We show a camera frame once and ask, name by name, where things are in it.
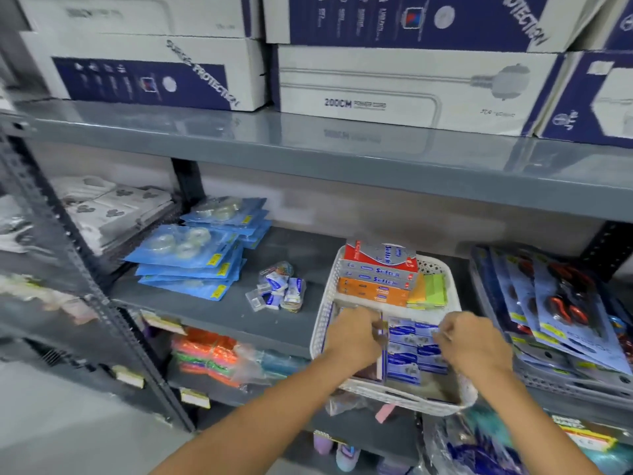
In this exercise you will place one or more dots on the person's right hand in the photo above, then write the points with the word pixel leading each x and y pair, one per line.
pixel 473 343

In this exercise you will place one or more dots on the person's left hand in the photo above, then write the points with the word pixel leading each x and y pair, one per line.
pixel 352 336

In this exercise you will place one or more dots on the person's right fingers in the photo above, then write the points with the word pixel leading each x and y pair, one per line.
pixel 441 336

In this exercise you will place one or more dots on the person's left fingers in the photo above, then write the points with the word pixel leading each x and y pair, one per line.
pixel 377 328

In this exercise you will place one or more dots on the person's right forearm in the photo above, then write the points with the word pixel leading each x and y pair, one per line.
pixel 534 430

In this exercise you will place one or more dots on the person's left forearm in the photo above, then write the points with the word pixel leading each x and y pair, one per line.
pixel 267 420

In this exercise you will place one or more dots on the orange flat box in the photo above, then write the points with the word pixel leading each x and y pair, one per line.
pixel 368 296
pixel 371 287

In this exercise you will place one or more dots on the pile of blue eraser packets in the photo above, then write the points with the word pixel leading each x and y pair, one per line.
pixel 410 348

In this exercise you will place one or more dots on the green sticky note pad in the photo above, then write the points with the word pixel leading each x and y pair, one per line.
pixel 436 290

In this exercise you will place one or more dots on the yellow sticky note pad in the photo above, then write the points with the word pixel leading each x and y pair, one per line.
pixel 418 291

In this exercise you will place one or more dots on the white plastic lattice basket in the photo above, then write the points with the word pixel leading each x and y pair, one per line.
pixel 321 311

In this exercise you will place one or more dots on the red white flat box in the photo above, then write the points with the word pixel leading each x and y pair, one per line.
pixel 381 254

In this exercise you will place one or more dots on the small clear crumpled bag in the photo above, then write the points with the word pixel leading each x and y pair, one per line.
pixel 346 403

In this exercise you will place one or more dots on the pink eraser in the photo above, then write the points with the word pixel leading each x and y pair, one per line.
pixel 384 414

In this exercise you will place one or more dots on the clear bag of small erasers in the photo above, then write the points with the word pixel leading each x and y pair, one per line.
pixel 279 286

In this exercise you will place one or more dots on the clear plastic bag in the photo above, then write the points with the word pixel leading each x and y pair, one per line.
pixel 272 363

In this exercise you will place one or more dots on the pile of dark blue packets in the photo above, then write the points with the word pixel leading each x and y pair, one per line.
pixel 470 450

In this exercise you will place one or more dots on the row of blue scissors packets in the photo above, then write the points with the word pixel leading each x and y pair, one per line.
pixel 563 301

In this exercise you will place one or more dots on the grey metal shelving rack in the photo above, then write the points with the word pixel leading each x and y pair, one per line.
pixel 346 158

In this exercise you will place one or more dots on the yellow label hanging packet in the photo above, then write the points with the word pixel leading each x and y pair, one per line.
pixel 586 432

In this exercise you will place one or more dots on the stack of neon coloured packs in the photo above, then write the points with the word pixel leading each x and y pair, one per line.
pixel 205 356

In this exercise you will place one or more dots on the yellow white shelf label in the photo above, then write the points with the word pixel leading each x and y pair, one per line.
pixel 194 398
pixel 127 376
pixel 162 323

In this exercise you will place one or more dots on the stack of blue tape packets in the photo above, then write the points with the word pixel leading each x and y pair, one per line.
pixel 183 244

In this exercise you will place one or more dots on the stack of white blue cartons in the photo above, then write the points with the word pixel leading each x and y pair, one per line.
pixel 405 88

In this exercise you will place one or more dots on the stack of white flat packets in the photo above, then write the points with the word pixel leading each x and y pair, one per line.
pixel 113 207

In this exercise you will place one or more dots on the pile of pale packets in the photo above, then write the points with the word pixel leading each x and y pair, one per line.
pixel 44 296

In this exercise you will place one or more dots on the pile of clear packets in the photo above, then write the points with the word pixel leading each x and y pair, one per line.
pixel 17 227

